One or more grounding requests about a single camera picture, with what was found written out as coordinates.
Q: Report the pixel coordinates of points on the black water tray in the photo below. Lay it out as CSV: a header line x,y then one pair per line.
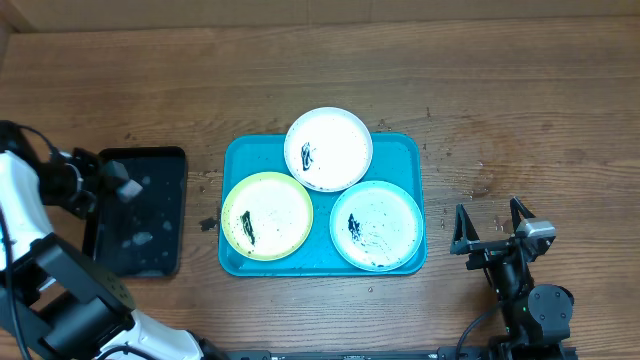
x,y
143,237

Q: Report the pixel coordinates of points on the white dirty plate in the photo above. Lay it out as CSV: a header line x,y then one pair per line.
x,y
328,149

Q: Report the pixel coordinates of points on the teal plastic serving tray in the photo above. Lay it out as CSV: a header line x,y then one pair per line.
x,y
396,159

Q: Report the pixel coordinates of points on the green scouring sponge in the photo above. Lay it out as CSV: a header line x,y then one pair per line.
x,y
117,181

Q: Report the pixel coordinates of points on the yellow-rimmed plate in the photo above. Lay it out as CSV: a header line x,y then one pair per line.
x,y
267,216

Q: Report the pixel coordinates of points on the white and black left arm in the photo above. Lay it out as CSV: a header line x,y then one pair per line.
x,y
55,301

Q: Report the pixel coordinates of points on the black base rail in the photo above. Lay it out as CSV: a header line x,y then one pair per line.
x,y
442,353

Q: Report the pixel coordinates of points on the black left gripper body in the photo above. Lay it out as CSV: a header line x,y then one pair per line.
x,y
69,181

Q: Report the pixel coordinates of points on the light blue-rimmed dirty plate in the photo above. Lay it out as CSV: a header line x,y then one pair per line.
x,y
377,226

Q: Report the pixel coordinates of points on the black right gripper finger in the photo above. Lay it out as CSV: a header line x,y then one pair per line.
x,y
464,231
519,212

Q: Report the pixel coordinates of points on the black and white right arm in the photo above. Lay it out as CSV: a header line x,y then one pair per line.
x,y
536,317

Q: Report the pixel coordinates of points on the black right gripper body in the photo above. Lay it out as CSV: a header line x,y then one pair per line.
x,y
488,253

